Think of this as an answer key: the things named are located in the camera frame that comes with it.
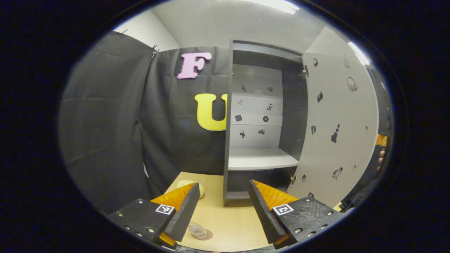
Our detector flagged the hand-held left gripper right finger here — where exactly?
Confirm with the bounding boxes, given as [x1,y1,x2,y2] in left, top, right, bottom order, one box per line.
[248,180,347,249]

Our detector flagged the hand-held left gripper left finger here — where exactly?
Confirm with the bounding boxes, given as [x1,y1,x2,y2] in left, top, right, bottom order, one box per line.
[107,182,201,248]

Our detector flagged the clear bottle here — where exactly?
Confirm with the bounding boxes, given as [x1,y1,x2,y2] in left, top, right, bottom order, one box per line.
[187,221,208,239]

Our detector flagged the beige cabinet door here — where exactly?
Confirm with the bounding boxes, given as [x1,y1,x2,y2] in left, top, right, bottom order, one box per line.
[288,26,380,208]

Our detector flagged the grey cabinet shelf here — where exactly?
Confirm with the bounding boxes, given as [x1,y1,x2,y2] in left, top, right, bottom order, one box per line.
[228,148,299,171]

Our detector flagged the dark grey cabinet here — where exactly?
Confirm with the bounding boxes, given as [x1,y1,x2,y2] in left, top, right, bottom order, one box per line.
[223,39,310,206]

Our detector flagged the pale yellow round sponge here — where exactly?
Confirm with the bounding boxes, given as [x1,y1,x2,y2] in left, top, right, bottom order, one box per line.
[176,180,205,199]

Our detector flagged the black backdrop cloth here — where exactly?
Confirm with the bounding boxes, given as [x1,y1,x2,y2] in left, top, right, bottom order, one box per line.
[58,31,393,215]

